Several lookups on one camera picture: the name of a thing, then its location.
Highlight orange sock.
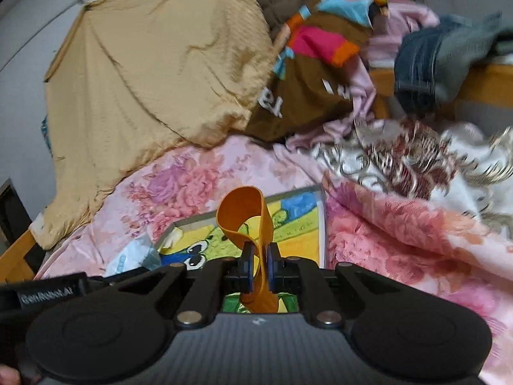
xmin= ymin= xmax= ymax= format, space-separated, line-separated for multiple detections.
xmin=216 ymin=186 xmax=279 ymax=314

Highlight blue jeans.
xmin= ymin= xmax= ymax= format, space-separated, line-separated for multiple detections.
xmin=393 ymin=14 xmax=513 ymax=115

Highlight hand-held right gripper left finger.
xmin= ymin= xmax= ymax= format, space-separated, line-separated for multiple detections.
xmin=106 ymin=243 xmax=257 ymax=329

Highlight pink floral bed blanket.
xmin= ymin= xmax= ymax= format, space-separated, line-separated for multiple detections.
xmin=34 ymin=118 xmax=513 ymax=385

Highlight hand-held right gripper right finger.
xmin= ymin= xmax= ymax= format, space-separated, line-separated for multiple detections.
xmin=266 ymin=243 xmax=409 ymax=329

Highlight brown colourful striped garment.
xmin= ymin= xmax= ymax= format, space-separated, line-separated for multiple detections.
xmin=244 ymin=0 xmax=401 ymax=143

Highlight colourful patterned cloth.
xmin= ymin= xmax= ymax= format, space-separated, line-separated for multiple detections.
xmin=39 ymin=114 xmax=55 ymax=157

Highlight white plastic packet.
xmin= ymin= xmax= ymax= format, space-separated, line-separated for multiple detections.
xmin=106 ymin=235 xmax=163 ymax=277

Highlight cartoon printed box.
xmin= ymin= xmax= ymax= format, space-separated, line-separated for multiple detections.
xmin=156 ymin=184 xmax=325 ymax=313

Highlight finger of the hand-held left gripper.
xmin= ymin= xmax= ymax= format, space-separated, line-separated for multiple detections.
xmin=87 ymin=268 xmax=161 ymax=288

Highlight tan quilt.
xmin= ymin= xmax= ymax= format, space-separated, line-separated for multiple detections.
xmin=32 ymin=0 xmax=281 ymax=251

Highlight pink cloth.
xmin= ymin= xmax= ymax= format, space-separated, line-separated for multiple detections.
xmin=286 ymin=0 xmax=442 ymax=149

